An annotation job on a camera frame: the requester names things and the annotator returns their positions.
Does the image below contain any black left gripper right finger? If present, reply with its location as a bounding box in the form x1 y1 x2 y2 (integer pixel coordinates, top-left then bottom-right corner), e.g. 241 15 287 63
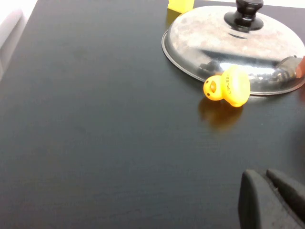
265 168 305 221

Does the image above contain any steel pot lid black knob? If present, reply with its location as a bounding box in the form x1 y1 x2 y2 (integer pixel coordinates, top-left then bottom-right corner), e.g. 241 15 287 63
161 0 305 96

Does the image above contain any orange cube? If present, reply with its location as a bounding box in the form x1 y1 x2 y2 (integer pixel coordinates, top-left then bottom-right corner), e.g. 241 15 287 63
295 56 305 79

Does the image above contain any yellow cube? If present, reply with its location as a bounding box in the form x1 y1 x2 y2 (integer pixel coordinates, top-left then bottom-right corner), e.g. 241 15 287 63
167 0 194 13

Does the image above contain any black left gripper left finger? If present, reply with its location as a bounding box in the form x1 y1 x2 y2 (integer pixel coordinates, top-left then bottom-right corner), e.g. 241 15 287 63
238 169 305 229

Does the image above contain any yellow rubber duck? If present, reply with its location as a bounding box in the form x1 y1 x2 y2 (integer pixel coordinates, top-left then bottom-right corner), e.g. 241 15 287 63
203 64 251 108

